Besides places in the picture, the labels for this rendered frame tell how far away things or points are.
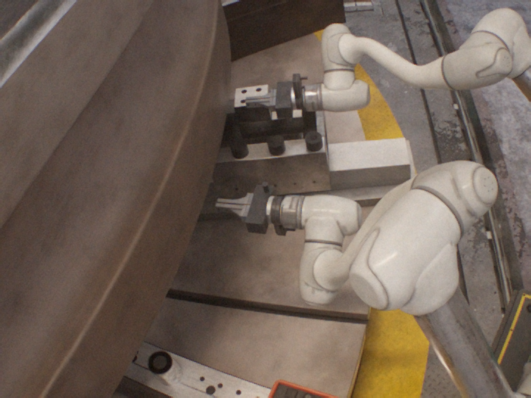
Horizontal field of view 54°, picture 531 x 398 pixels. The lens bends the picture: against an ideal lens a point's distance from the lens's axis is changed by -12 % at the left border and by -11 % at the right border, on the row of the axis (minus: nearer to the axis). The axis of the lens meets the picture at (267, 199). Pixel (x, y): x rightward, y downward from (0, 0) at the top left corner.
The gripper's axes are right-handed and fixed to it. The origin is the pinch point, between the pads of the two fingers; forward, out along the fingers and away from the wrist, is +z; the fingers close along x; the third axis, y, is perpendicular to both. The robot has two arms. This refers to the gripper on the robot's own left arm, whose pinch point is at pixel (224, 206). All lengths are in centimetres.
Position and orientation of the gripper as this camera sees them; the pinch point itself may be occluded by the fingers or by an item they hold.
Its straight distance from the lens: 163.1
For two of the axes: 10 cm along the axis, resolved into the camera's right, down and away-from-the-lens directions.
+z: -9.6, -0.8, 2.8
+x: -2.3, 7.8, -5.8
